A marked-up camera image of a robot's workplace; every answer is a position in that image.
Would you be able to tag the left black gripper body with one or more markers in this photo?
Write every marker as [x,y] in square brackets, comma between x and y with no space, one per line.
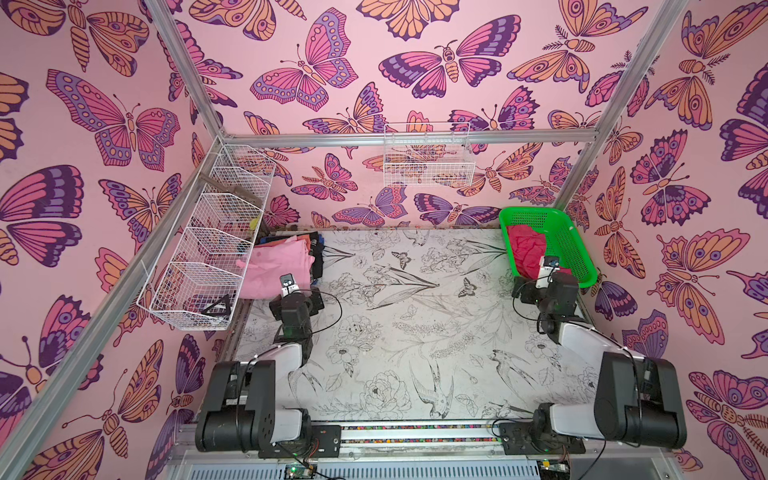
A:
[310,305]

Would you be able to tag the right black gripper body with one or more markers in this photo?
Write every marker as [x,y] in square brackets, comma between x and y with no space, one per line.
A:
[541,282]

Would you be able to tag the magenta t-shirt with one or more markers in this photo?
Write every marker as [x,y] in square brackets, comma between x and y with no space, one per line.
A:
[528,249]

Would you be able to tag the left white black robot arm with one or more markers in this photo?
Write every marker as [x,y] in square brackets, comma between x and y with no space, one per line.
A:
[240,410]

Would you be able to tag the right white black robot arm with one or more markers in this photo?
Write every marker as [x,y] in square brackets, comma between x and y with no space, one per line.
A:
[637,399]

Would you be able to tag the folded light pink t-shirt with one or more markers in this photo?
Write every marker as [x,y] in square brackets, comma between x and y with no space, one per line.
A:
[270,261]

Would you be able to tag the green plastic basket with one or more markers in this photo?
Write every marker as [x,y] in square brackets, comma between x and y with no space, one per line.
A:
[563,239]

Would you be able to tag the black triangle object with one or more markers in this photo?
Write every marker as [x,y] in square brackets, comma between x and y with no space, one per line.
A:
[220,308]

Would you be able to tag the left green circuit board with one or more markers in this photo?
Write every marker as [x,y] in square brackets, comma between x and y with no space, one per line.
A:
[297,471]

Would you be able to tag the green circuit board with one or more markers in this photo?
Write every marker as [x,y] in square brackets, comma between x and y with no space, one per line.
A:
[297,471]
[553,470]

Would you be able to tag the right green circuit board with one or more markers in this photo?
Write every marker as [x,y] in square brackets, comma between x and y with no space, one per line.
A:
[553,470]

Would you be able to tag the long white wire basket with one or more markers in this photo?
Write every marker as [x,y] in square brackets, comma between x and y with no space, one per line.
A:
[208,256]

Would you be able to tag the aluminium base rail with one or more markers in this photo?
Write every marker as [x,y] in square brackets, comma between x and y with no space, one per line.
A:
[448,449]

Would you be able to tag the small white wire basket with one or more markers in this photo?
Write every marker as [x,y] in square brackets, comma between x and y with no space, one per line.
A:
[428,154]

